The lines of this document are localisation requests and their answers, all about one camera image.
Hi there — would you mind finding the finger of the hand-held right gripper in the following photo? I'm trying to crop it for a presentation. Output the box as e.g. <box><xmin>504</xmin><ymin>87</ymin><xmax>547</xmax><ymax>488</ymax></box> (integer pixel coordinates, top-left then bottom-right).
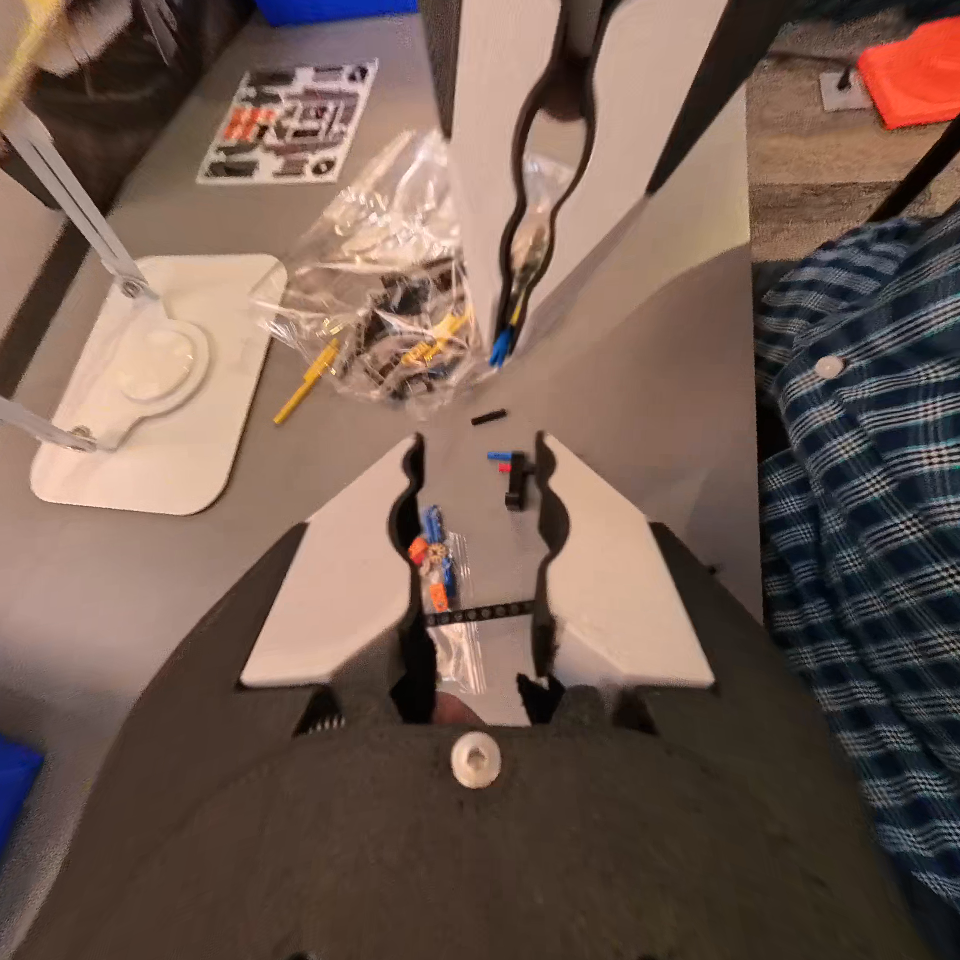
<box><xmin>510</xmin><ymin>0</ymin><xmax>730</xmax><ymax>365</ymax></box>
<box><xmin>448</xmin><ymin>0</ymin><xmax>567</xmax><ymax>361</ymax></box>

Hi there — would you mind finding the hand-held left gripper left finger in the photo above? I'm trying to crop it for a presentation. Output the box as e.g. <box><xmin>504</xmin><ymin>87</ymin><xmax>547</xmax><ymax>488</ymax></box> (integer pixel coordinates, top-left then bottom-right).
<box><xmin>238</xmin><ymin>432</ymin><xmax>436</xmax><ymax>689</ymax></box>

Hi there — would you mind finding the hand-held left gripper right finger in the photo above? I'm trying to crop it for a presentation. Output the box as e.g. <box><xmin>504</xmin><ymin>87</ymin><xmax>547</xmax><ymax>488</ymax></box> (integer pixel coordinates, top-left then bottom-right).
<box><xmin>531</xmin><ymin>431</ymin><xmax>715</xmax><ymax>687</ymax></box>

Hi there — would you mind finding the black lego frame assembly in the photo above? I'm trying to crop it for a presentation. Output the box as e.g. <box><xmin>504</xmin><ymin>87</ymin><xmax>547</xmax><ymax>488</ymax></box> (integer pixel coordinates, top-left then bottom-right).
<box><xmin>486</xmin><ymin>448</ymin><xmax>540</xmax><ymax>513</ymax></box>

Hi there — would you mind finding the large clear bag of lego parts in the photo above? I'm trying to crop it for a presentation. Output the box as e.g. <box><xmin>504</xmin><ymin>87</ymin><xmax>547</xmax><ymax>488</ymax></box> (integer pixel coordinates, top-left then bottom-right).
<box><xmin>253</xmin><ymin>129</ymin><xmax>582</xmax><ymax>412</ymax></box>

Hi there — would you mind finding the small clear bag of lego parts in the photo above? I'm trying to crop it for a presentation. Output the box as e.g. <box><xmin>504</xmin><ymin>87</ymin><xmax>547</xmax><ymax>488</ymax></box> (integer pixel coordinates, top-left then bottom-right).
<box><xmin>407</xmin><ymin>504</ymin><xmax>489</xmax><ymax>695</ymax></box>

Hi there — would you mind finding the black lego beam with holes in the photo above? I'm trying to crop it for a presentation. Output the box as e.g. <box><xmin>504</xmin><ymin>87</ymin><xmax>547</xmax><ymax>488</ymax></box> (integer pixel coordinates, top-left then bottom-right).
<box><xmin>422</xmin><ymin>598</ymin><xmax>540</xmax><ymax>628</ymax></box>

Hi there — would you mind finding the lego sticker sheet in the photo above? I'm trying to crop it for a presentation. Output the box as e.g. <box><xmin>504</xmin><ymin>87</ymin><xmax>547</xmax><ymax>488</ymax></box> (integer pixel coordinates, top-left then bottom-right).
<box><xmin>196</xmin><ymin>58</ymin><xmax>381</xmax><ymax>186</ymax></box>

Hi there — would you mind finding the yellow lego axle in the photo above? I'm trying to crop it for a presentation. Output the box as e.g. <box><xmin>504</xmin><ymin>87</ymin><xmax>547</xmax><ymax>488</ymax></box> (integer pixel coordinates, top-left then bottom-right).
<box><xmin>272</xmin><ymin>337</ymin><xmax>343</xmax><ymax>429</ymax></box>

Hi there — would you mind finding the grey floor outlet plate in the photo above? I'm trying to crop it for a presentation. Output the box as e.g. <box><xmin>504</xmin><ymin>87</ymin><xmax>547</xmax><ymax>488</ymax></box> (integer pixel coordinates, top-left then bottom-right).
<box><xmin>819</xmin><ymin>66</ymin><xmax>876</xmax><ymax>114</ymax></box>

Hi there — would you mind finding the blue box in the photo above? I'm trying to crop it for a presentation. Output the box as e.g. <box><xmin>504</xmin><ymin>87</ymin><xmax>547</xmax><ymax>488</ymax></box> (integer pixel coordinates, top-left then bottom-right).
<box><xmin>0</xmin><ymin>733</ymin><xmax>46</xmax><ymax>871</ymax></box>
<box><xmin>253</xmin><ymin>0</ymin><xmax>421</xmax><ymax>30</ymax></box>

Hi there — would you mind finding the orange cloth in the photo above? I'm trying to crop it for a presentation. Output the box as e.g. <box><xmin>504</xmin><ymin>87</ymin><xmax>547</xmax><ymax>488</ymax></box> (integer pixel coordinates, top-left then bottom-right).
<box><xmin>855</xmin><ymin>16</ymin><xmax>960</xmax><ymax>133</ymax></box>

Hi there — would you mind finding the black metal bar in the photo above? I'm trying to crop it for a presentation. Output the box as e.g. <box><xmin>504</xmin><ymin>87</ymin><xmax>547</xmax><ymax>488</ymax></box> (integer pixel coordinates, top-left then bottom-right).
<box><xmin>868</xmin><ymin>127</ymin><xmax>960</xmax><ymax>226</ymax></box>

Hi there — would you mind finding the person's plaid shirt torso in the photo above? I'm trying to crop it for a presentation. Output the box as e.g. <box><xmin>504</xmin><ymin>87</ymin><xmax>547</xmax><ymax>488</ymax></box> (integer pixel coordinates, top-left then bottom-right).
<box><xmin>752</xmin><ymin>213</ymin><xmax>960</xmax><ymax>960</ymax></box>

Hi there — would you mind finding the white stand base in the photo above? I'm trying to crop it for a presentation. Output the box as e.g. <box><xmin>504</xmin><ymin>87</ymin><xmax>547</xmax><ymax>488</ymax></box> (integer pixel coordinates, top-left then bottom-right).
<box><xmin>0</xmin><ymin>97</ymin><xmax>291</xmax><ymax>519</ymax></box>

